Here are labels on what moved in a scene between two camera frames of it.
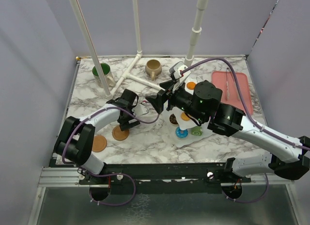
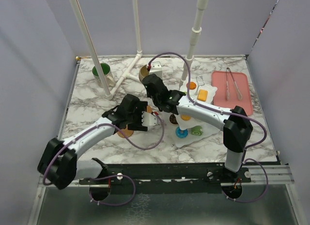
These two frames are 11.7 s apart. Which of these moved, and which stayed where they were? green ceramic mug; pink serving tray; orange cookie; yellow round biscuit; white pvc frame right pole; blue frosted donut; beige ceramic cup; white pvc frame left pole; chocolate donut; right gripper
Moved: right gripper; beige ceramic cup
Stayed: blue frosted donut; white pvc frame left pole; white pvc frame right pole; yellow round biscuit; green ceramic mug; chocolate donut; pink serving tray; orange cookie
